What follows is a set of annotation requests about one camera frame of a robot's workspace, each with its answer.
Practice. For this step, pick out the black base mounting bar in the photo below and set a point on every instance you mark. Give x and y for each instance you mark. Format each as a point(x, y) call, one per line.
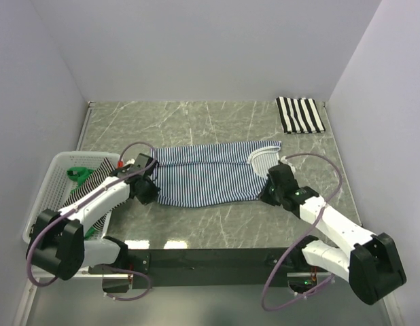
point(203, 267)

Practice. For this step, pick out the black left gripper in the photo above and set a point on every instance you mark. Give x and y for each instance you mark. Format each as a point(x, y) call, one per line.
point(151, 195)

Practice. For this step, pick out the blue white striped tank top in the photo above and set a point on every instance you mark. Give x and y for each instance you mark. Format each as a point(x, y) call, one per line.
point(197, 176)

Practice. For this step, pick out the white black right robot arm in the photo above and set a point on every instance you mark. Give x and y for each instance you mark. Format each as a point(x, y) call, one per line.
point(369, 262)

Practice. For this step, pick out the green garment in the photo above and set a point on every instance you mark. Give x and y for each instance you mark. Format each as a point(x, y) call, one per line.
point(85, 180)

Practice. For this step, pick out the folded black white tank top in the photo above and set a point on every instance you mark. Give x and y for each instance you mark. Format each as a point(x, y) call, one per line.
point(299, 116)

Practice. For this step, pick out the white plastic laundry basket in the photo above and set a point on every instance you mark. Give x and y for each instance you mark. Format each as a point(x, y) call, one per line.
point(56, 185)

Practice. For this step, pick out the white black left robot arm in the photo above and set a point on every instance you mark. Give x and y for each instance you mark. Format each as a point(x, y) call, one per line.
point(58, 244)

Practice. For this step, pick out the dark striped tank top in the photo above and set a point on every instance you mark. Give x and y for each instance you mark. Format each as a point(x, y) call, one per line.
point(102, 172)

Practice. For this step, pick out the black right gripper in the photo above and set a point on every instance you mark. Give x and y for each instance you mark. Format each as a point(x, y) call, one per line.
point(264, 197)

